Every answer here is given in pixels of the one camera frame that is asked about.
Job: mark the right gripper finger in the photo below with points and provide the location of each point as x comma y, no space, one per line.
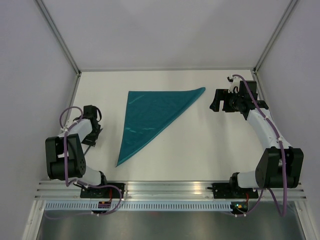
221,94
215,105

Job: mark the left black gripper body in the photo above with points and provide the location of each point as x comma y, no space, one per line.
94,135

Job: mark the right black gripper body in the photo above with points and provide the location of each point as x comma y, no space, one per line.
232,104

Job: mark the teal cloth napkin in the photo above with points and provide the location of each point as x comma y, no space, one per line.
148,113

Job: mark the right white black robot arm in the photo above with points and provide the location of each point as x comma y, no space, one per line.
280,164

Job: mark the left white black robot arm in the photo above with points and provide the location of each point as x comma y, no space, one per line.
65,157

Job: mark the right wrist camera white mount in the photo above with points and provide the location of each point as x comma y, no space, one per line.
234,84

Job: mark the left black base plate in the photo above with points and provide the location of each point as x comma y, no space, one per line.
114,192

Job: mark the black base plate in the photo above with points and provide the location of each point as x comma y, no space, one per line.
114,192
223,190

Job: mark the aluminium mounting rail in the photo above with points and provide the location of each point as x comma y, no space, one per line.
134,191

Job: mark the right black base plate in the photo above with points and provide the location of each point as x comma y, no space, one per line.
223,190

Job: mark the white slotted cable duct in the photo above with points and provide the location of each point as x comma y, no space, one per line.
219,206

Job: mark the left aluminium frame post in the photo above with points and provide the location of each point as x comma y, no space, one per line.
57,35

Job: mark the aluminium frame post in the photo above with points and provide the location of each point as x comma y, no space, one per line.
275,34
57,35

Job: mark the right aluminium frame post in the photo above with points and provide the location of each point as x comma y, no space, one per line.
275,34

